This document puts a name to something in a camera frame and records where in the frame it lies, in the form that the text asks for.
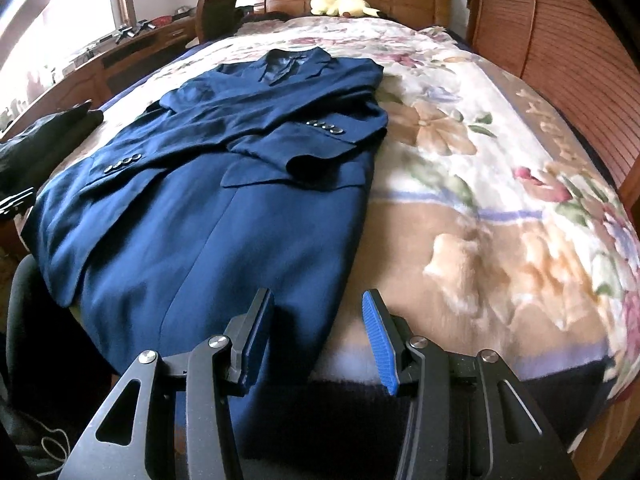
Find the yellow plush toy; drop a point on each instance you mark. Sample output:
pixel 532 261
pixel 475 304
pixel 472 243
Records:
pixel 340 5

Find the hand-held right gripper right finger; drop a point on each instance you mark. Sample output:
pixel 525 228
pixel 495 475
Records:
pixel 380 345

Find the wooden chair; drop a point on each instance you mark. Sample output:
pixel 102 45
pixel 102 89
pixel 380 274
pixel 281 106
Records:
pixel 217 15

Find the floral plush blanket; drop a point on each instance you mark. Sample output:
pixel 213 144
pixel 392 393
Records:
pixel 475 210

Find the wooden slatted wardrobe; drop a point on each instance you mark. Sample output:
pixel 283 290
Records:
pixel 575 60

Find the long wooden desk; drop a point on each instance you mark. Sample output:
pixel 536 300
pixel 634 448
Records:
pixel 130 65

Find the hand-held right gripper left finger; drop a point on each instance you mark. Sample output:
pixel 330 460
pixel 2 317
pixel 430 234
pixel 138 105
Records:
pixel 250 345

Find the pile of black clothes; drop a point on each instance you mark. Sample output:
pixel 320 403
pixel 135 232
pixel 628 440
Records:
pixel 45 145

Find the metal pot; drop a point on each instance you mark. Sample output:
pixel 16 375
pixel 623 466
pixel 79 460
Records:
pixel 183 10

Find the wood-framed window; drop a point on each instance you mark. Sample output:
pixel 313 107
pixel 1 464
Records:
pixel 50 20

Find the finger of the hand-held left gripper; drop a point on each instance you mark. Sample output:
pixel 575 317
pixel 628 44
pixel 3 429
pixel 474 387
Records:
pixel 15 204

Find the black device on desk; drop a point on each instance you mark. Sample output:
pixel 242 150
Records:
pixel 132 30

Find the red bowl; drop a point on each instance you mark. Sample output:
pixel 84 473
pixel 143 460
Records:
pixel 161 20

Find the navy blue suit jacket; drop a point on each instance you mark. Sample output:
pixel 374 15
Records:
pixel 200 240

